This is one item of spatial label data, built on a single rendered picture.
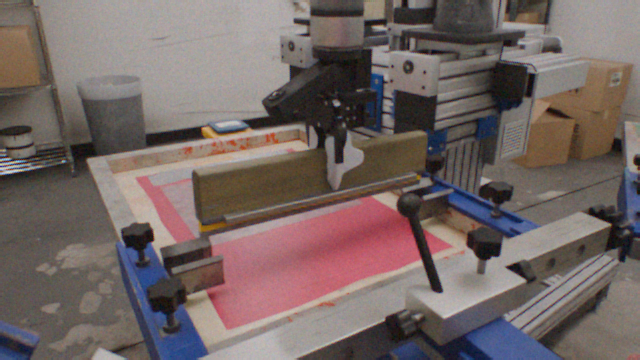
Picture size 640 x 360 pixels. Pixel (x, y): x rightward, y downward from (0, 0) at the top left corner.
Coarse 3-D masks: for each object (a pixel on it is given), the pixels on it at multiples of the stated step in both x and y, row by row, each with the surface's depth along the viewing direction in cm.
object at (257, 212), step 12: (384, 180) 79; (396, 180) 80; (408, 180) 81; (324, 192) 74; (336, 192) 74; (348, 192) 75; (360, 192) 76; (276, 204) 69; (288, 204) 70; (300, 204) 71; (312, 204) 72; (228, 216) 65; (240, 216) 66; (252, 216) 67
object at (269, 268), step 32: (160, 192) 103; (192, 192) 103; (192, 224) 90; (288, 224) 90; (224, 256) 79; (256, 256) 79; (288, 256) 79; (320, 256) 79; (224, 288) 71; (256, 288) 71; (288, 288) 71; (320, 288) 71; (224, 320) 65; (256, 320) 65
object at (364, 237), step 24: (312, 216) 93; (336, 216) 93; (360, 216) 93; (384, 216) 93; (312, 240) 84; (336, 240) 84; (360, 240) 84; (384, 240) 84; (408, 240) 84; (432, 240) 84; (336, 264) 77; (360, 264) 77; (384, 264) 77
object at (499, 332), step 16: (496, 320) 52; (464, 336) 50; (480, 336) 49; (496, 336) 50; (512, 336) 50; (528, 336) 49; (448, 352) 52; (480, 352) 48; (496, 352) 47; (512, 352) 47; (528, 352) 47; (544, 352) 47
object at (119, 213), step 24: (192, 144) 122; (216, 144) 124; (240, 144) 128; (264, 144) 131; (96, 168) 107; (120, 168) 114; (120, 192) 95; (120, 216) 85; (456, 216) 88; (120, 240) 78; (504, 240) 78; (360, 288) 66; (312, 312) 61; (240, 336) 57
